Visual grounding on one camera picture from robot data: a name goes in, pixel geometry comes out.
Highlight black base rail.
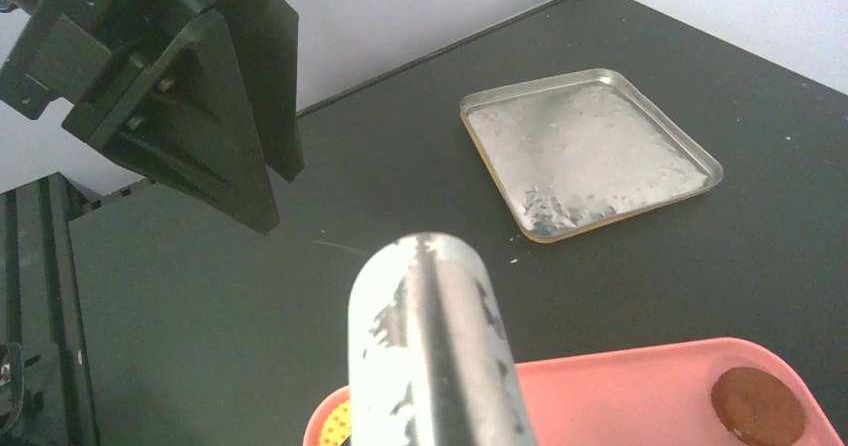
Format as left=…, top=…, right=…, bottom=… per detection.
left=1, top=173, right=100, bottom=445

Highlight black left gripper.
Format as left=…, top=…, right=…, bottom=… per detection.
left=1, top=0, right=304, bottom=234

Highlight dark chocolate round cookie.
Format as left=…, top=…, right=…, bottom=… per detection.
left=710, top=367, right=807, bottom=446

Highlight silver metal tin lid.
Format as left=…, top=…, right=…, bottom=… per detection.
left=459, top=68, right=724, bottom=244

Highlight pink plastic tray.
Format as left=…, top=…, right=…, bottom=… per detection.
left=303, top=338, right=840, bottom=445

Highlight metal tongs white handles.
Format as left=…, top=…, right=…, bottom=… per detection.
left=347, top=232, right=537, bottom=445

